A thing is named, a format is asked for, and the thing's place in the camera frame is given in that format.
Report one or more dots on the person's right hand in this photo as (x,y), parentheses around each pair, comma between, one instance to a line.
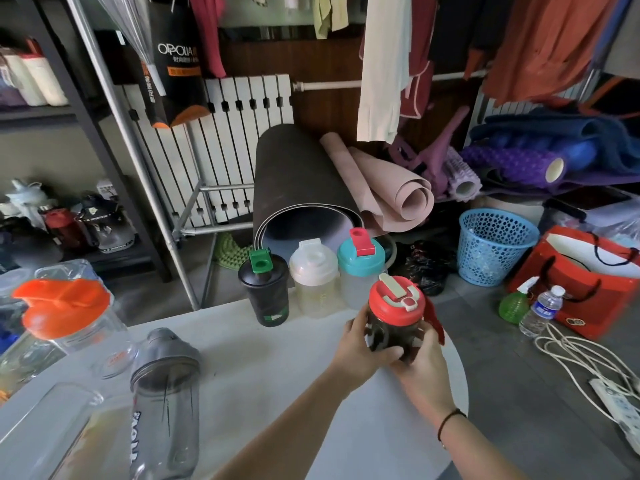
(430,379)

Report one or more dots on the person's left hand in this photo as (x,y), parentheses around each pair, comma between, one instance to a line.
(360,354)

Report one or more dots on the dark bottle red lid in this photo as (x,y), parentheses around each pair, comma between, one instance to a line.
(395,299)

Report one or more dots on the clear shaker white lid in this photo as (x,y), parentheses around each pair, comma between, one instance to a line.
(314,274)

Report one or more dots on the clear shaker teal lid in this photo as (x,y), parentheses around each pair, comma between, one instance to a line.
(360,259)

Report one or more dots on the black bottle green lid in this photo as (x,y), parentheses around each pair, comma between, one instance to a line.
(265,289)

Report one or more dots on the small plastic water bottle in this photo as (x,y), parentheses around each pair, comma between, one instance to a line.
(542,309)

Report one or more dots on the grey shaker red logo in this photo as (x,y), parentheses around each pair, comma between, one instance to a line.
(165,394)

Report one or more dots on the cluster of small mixed bottles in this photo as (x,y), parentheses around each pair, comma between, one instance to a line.
(107,227)

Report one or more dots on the clear shaker orange lid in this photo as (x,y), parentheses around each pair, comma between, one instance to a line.
(60,304)

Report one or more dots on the person's left forearm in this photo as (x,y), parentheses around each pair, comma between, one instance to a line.
(290,434)

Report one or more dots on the white oval table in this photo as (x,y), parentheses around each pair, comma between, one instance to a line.
(280,374)

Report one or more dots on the black plastic bag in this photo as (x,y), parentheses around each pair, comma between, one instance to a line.
(425,267)

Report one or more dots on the green spray bottle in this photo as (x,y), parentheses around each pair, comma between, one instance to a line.
(512,307)

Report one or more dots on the blue plastic basket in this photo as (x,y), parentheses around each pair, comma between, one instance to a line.
(495,249)

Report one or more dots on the pink rolled yoga mat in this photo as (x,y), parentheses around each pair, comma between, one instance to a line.
(400,199)

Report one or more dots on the green spiky massage mat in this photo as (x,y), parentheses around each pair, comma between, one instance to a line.
(232,254)

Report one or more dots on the red shopping bag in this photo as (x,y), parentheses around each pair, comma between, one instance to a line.
(575,304)

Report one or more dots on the white round tub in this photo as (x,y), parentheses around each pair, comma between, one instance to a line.
(510,209)

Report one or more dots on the black rolled yoga mat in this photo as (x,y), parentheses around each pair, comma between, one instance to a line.
(295,174)

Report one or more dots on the purple bumpy foam roller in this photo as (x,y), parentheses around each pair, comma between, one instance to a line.
(510,164)

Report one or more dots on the clear plastic bag bundle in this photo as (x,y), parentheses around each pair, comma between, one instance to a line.
(620,229)

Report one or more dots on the white slatted radiator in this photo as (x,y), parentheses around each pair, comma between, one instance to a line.
(235,134)
(500,107)

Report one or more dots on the blue foam roller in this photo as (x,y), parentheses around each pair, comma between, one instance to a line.
(582,154)

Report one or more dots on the navy blue folded mat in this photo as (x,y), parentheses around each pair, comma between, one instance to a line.
(550,124)

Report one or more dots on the maroon hanging garment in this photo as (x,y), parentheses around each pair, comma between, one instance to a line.
(422,79)

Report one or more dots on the white hanging garment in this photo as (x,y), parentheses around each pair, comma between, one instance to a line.
(385,69)

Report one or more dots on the silver metal clothes rack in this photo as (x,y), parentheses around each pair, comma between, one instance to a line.
(128,144)

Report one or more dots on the black and orange paper bag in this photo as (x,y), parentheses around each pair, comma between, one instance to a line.
(175,74)

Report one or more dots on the yellow-green hanging cloth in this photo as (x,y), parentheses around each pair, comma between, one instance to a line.
(330,14)

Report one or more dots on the red hanging garment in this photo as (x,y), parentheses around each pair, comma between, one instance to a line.
(210,34)

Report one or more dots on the orange hanging garment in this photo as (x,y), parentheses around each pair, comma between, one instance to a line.
(545,44)

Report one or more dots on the black metal shelf rack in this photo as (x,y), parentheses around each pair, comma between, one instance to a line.
(40,114)

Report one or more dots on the clear folded umbrella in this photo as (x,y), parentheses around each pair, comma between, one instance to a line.
(125,29)

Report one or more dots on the mauve plastic frame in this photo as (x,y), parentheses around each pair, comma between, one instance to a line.
(432,159)

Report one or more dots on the white wall pipe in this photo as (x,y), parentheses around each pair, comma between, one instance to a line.
(330,84)

